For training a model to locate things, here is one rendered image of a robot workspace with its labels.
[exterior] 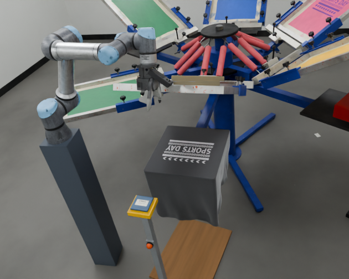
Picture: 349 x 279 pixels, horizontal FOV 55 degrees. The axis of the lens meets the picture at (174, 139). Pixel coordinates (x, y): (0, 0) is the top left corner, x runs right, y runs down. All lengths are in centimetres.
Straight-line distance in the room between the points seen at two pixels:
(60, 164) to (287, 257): 176
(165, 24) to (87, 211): 206
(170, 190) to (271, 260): 103
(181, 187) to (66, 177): 71
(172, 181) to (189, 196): 15
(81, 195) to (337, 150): 254
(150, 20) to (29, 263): 248
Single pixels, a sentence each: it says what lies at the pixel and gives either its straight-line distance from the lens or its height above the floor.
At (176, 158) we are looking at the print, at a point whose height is 95.
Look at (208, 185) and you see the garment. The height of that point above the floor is 90.
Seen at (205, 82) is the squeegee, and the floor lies 125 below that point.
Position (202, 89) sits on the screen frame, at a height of 150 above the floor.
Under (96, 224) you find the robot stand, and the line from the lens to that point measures 247.
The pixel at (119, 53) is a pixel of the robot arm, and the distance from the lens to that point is 148.
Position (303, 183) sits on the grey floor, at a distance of 331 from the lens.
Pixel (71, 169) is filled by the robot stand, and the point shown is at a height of 102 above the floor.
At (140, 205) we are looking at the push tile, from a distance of 184.
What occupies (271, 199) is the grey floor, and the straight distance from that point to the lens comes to 313.
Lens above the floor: 229
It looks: 36 degrees down
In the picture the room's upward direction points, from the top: 9 degrees counter-clockwise
